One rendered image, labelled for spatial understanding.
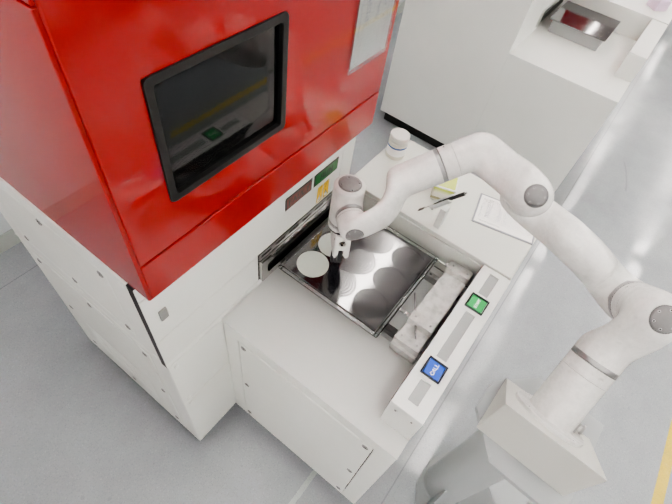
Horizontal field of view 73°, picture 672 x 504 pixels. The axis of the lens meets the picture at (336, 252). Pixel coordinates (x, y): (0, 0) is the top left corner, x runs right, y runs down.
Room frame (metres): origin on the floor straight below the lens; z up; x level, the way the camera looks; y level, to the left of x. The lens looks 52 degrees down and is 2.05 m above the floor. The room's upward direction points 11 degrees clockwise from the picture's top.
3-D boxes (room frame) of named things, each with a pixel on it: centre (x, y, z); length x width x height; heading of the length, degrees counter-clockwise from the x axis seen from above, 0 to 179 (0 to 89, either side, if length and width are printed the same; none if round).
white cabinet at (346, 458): (0.89, -0.21, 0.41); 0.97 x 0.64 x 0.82; 152
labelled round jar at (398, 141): (1.33, -0.14, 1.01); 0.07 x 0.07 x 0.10
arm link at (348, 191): (0.85, 0.00, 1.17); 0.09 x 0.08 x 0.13; 19
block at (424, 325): (0.69, -0.29, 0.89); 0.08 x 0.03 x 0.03; 62
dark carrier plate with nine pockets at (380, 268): (0.87, -0.08, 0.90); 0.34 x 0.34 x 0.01; 62
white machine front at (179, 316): (0.80, 0.21, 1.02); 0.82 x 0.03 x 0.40; 152
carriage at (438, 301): (0.76, -0.32, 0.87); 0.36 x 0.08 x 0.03; 152
